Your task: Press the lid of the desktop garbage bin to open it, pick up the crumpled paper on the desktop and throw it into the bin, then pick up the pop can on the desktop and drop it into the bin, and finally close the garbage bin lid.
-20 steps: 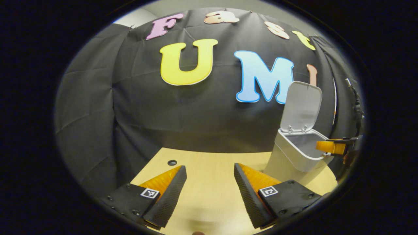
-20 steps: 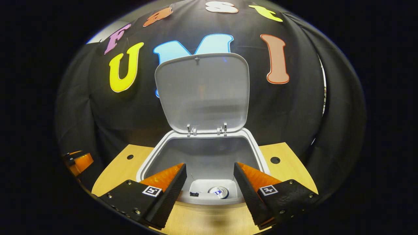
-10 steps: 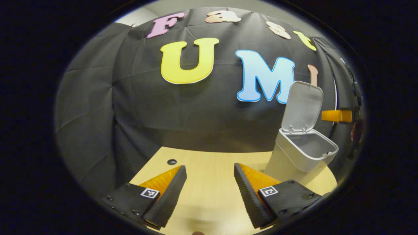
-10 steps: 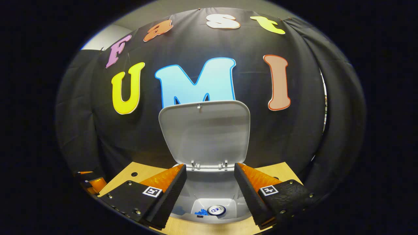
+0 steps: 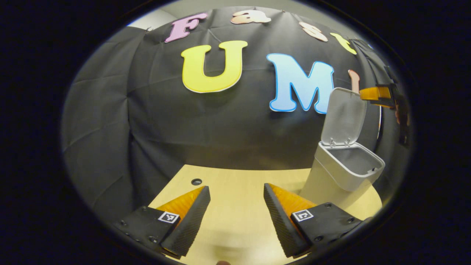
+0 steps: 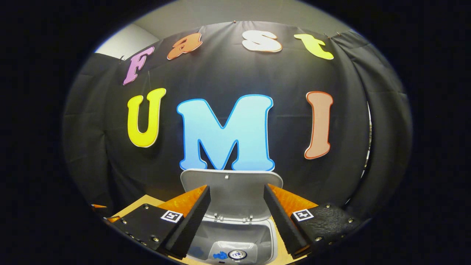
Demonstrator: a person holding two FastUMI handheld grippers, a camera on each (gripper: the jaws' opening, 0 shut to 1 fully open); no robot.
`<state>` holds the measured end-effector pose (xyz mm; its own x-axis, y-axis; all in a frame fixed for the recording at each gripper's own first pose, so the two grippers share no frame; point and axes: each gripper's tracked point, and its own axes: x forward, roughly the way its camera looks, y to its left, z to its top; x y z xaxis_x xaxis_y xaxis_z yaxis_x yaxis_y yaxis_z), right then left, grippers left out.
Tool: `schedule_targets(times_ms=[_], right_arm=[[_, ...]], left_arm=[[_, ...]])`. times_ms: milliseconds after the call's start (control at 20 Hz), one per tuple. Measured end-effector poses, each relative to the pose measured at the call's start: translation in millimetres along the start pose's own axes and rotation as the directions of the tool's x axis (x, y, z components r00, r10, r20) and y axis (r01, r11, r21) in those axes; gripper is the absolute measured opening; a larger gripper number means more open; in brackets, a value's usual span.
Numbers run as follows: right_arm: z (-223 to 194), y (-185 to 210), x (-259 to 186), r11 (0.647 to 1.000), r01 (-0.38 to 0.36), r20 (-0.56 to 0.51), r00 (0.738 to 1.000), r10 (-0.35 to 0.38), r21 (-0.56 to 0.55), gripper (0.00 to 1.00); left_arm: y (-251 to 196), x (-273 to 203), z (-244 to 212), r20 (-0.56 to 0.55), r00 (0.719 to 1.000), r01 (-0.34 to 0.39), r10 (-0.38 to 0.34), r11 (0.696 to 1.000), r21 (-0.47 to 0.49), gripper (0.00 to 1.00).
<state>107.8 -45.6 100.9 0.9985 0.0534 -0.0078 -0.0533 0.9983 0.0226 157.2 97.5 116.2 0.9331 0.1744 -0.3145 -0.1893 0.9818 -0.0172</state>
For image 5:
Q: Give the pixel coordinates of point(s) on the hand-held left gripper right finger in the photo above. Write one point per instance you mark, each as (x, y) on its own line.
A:
(279, 224)

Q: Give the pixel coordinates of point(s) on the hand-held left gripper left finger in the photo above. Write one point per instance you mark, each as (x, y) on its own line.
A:
(193, 221)

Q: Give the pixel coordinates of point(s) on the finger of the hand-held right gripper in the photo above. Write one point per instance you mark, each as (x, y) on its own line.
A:
(384, 103)
(369, 94)

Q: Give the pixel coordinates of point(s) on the white desktop garbage bin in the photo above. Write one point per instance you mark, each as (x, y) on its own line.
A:
(342, 165)

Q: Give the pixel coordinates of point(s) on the black desktop grommet hole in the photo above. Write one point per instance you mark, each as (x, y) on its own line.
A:
(196, 181)

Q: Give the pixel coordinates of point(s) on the wooden desktop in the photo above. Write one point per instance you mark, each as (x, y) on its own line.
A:
(235, 206)

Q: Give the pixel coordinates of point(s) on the black backdrop cloth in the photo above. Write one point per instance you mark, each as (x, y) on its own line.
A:
(220, 129)

